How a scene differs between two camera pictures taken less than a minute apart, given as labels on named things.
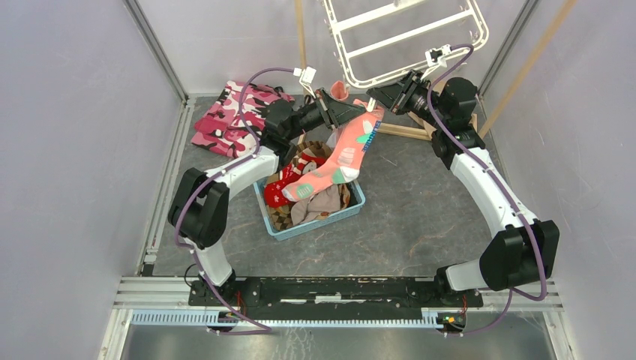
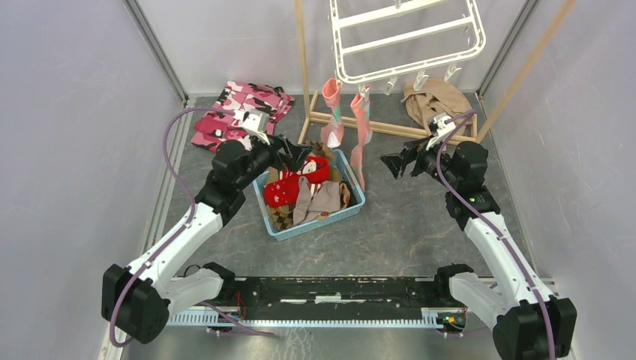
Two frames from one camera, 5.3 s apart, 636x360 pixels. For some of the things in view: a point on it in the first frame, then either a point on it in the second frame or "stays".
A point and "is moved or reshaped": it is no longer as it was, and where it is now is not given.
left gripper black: x=334 y=112 → x=295 y=155
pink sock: x=343 y=163 is moved or reshaped
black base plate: x=341 y=294 stays
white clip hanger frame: x=379 y=40 stays
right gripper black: x=396 y=97 → x=396 y=162
